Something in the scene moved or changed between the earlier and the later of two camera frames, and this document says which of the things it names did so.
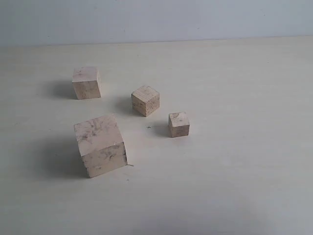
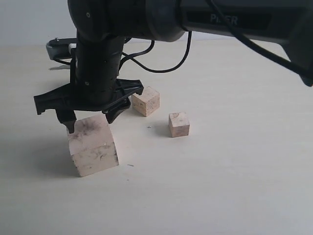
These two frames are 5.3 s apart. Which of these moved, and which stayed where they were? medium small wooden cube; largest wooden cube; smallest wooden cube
Moved: largest wooden cube
Stayed: medium small wooden cube; smallest wooden cube
